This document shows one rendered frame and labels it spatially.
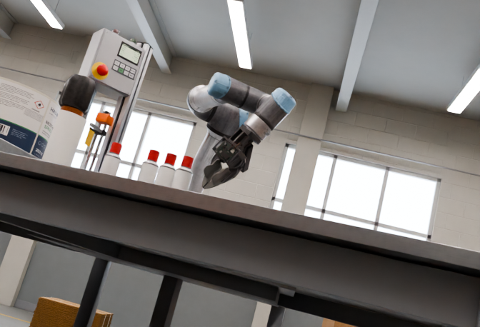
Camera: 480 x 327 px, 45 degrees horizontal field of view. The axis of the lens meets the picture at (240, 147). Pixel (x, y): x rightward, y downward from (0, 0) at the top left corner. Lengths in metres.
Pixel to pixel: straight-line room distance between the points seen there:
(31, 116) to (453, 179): 6.71
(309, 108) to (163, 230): 6.78
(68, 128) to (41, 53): 7.13
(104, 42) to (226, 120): 0.50
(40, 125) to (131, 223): 0.54
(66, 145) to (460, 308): 1.10
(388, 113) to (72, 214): 7.00
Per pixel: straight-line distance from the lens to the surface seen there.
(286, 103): 1.65
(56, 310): 5.94
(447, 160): 7.69
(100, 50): 2.02
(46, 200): 0.90
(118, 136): 2.01
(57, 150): 1.55
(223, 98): 1.72
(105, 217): 0.84
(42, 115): 1.31
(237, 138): 1.62
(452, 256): 0.69
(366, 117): 7.66
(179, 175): 1.69
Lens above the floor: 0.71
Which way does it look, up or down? 15 degrees up
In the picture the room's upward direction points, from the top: 15 degrees clockwise
